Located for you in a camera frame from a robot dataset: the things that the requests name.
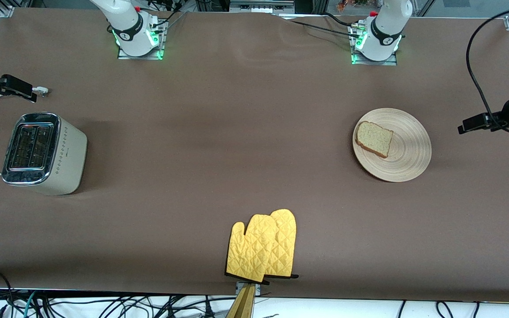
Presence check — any round wooden plate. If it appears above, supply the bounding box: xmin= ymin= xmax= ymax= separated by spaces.
xmin=353 ymin=108 xmax=432 ymax=182

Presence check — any bread slice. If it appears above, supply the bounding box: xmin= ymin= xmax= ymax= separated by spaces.
xmin=355 ymin=121 xmax=394 ymax=159

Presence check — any cream and chrome toaster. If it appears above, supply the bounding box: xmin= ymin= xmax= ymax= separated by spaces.
xmin=2 ymin=112 xmax=88 ymax=196

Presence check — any brown table cover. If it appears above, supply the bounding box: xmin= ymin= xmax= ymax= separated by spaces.
xmin=0 ymin=7 xmax=509 ymax=305

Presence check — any yellow quilted oven mitt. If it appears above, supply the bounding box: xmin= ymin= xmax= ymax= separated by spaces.
xmin=263 ymin=209 xmax=299 ymax=279
xmin=226 ymin=214 xmax=278 ymax=283

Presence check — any silver background equipment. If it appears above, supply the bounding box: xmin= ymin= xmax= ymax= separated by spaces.
xmin=229 ymin=0 xmax=295 ymax=14

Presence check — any white toaster power cord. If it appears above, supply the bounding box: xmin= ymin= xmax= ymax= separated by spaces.
xmin=0 ymin=87 xmax=51 ymax=176

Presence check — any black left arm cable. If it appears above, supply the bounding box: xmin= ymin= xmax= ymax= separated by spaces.
xmin=466 ymin=4 xmax=509 ymax=133

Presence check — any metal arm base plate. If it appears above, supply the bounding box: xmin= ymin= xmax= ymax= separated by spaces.
xmin=117 ymin=18 xmax=167 ymax=61
xmin=351 ymin=24 xmax=399 ymax=66

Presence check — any short black base cable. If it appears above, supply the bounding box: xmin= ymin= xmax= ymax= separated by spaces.
xmin=146 ymin=0 xmax=190 ymax=36

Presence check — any long black base cable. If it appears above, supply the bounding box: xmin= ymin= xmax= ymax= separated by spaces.
xmin=277 ymin=12 xmax=361 ymax=38

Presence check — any teal cable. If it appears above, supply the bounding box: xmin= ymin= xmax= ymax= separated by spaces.
xmin=23 ymin=291 xmax=38 ymax=318

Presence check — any small metal bracket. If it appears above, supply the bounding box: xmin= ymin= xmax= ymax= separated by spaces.
xmin=236 ymin=282 xmax=262 ymax=296

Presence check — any wooden camera stand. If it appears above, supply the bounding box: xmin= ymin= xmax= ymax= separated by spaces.
xmin=226 ymin=283 xmax=257 ymax=318

